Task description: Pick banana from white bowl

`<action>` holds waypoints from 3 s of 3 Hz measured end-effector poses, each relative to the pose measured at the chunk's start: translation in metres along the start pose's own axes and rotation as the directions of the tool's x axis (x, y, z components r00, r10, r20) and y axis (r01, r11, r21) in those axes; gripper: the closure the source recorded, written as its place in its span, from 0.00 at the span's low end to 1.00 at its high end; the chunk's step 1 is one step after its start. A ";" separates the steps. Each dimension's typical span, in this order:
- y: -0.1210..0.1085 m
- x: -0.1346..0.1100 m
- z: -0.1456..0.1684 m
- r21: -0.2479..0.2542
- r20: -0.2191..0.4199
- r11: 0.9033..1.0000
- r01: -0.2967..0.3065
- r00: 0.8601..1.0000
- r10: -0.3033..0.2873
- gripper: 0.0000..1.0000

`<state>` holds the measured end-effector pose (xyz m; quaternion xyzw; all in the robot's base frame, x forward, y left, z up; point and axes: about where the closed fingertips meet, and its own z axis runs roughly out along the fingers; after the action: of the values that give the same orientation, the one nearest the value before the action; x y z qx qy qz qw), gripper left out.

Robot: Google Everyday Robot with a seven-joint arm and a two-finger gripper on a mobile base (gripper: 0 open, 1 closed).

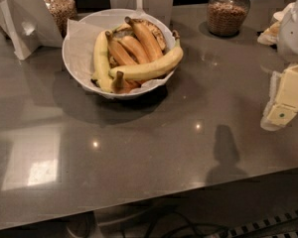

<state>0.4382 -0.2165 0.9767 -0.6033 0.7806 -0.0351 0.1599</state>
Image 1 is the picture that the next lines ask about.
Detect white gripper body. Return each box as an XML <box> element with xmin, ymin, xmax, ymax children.
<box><xmin>277</xmin><ymin>0</ymin><xmax>298</xmax><ymax>62</ymax></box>

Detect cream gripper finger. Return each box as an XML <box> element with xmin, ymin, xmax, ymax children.
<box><xmin>257</xmin><ymin>3</ymin><xmax>294</xmax><ymax>46</ymax></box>
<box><xmin>260</xmin><ymin>63</ymin><xmax>298</xmax><ymax>131</ymax></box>

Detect long yellow front banana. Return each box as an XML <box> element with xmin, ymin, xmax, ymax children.
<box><xmin>109</xmin><ymin>30</ymin><xmax>184</xmax><ymax>80</ymax></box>

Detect brown-orange banana right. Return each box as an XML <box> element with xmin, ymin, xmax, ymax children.
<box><xmin>124</xmin><ymin>17</ymin><xmax>163</xmax><ymax>61</ymax></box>

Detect brown-orange banana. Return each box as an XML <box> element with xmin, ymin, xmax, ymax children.
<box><xmin>118</xmin><ymin>36</ymin><xmax>150</xmax><ymax>64</ymax></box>
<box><xmin>124</xmin><ymin>17</ymin><xmax>163</xmax><ymax>61</ymax></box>
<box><xmin>105</xmin><ymin>31</ymin><xmax>136</xmax><ymax>65</ymax></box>

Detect brown-orange banana middle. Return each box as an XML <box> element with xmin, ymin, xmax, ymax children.
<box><xmin>118</xmin><ymin>36</ymin><xmax>150</xmax><ymax>64</ymax></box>

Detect spotted back banana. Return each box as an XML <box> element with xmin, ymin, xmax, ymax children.
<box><xmin>113</xmin><ymin>19</ymin><xmax>167</xmax><ymax>52</ymax></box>

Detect brown-orange banana left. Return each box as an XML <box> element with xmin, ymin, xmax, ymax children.
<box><xmin>105</xmin><ymin>31</ymin><xmax>136</xmax><ymax>65</ymax></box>

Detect short brown front banana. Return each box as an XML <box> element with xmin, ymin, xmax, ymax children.
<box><xmin>111</xmin><ymin>71</ymin><xmax>140</xmax><ymax>94</ymax></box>

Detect yellow left banana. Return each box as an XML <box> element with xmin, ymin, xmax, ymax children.
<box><xmin>91</xmin><ymin>31</ymin><xmax>112</xmax><ymax>92</ymax></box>

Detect glass jar right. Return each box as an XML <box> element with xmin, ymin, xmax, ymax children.
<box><xmin>207</xmin><ymin>0</ymin><xmax>250</xmax><ymax>37</ymax></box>

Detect glass jar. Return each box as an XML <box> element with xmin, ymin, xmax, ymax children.
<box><xmin>207</xmin><ymin>0</ymin><xmax>250</xmax><ymax>37</ymax></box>
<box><xmin>44</xmin><ymin>0</ymin><xmax>77</xmax><ymax>38</ymax></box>

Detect black white striped strip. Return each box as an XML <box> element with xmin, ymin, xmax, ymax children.
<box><xmin>206</xmin><ymin>209</ymin><xmax>298</xmax><ymax>238</ymax></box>

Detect white paper liner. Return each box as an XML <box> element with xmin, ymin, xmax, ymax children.
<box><xmin>63</xmin><ymin>14</ymin><xmax>183</xmax><ymax>99</ymax></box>

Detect glass jar left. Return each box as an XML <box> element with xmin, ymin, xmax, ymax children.
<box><xmin>44</xmin><ymin>0</ymin><xmax>77</xmax><ymax>38</ymax></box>

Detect white napkin holder left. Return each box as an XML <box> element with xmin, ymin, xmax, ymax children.
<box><xmin>0</xmin><ymin>0</ymin><xmax>63</xmax><ymax>60</ymax></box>

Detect black cables under table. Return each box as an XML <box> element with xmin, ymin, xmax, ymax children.
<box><xmin>65</xmin><ymin>205</ymin><xmax>230</xmax><ymax>238</ymax></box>

